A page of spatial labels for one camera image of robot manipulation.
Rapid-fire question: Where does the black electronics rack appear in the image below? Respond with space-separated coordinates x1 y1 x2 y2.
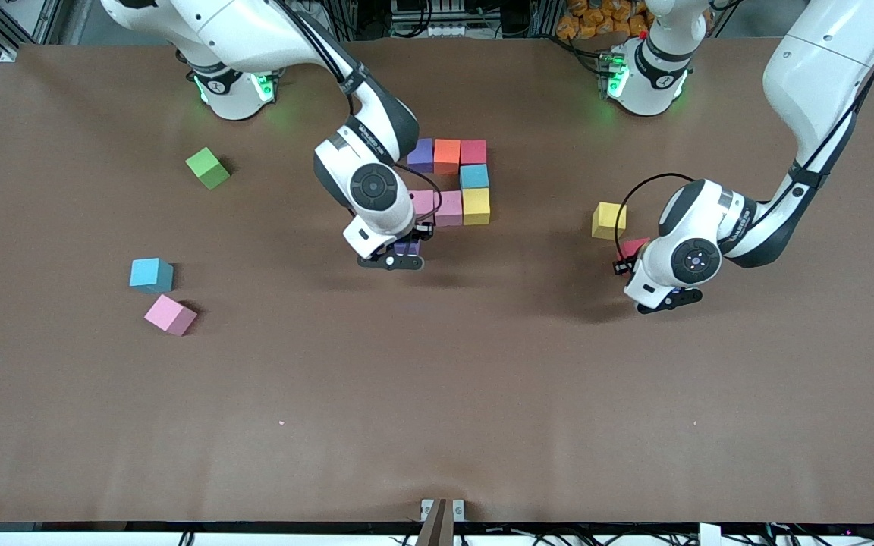
390 0 552 40

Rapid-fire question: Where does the orange fruit net bag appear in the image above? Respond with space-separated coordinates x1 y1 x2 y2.
556 0 654 40

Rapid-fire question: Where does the yellow foam cube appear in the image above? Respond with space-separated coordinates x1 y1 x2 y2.
591 201 628 241
461 187 492 227

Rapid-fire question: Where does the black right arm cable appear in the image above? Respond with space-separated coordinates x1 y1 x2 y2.
399 163 445 228

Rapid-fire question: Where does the orange foam cube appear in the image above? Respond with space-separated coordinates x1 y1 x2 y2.
434 138 462 175

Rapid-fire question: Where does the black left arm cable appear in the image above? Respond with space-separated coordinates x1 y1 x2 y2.
614 173 697 245

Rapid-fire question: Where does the brown wooden post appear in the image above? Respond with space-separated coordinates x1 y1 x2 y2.
415 498 456 546

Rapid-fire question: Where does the small metal bracket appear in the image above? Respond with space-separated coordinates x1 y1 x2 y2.
420 498 466 522

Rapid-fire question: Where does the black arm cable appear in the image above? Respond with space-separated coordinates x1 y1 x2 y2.
399 163 445 228
614 173 697 245

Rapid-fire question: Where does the green foam cube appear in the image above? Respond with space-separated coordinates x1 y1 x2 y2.
185 146 231 190

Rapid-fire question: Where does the black table edge rail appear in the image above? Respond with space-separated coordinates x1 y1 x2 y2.
0 519 874 534

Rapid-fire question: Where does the dented pink foam cube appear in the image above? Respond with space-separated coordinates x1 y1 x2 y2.
435 190 464 228

